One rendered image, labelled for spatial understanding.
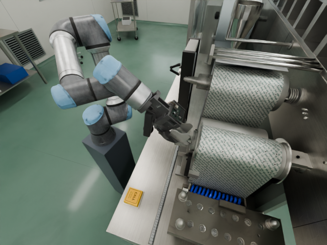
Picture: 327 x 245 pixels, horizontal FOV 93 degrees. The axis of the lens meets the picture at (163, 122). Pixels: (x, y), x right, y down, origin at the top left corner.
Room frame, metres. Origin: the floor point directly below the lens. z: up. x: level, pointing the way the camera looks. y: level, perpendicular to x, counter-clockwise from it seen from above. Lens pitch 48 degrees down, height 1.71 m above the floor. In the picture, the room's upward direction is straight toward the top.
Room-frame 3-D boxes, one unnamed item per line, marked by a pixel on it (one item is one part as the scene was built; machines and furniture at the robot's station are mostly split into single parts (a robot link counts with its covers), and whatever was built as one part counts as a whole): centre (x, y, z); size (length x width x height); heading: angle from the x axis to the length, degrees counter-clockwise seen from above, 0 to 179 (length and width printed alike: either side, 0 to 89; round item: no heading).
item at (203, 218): (0.10, -0.23, 1.00); 0.40 x 0.16 x 0.06; 73
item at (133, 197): (0.23, 0.14, 0.91); 0.07 x 0.07 x 0.02; 73
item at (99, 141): (0.60, 0.38, 0.95); 0.15 x 0.15 x 0.10
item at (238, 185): (0.22, -0.22, 1.11); 0.23 x 0.01 x 0.18; 73
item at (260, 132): (0.39, -0.28, 1.17); 0.26 x 0.12 x 0.12; 73
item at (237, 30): (0.97, -0.43, 1.18); 0.14 x 0.14 x 0.57
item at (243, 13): (0.97, -0.43, 1.50); 0.14 x 0.14 x 0.06
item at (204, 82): (0.56, -0.17, 1.33); 0.06 x 0.06 x 0.06; 73
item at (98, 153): (0.60, 0.38, 0.45); 0.20 x 0.20 x 0.90; 60
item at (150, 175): (1.21, -0.43, 0.88); 2.52 x 0.66 x 0.04; 163
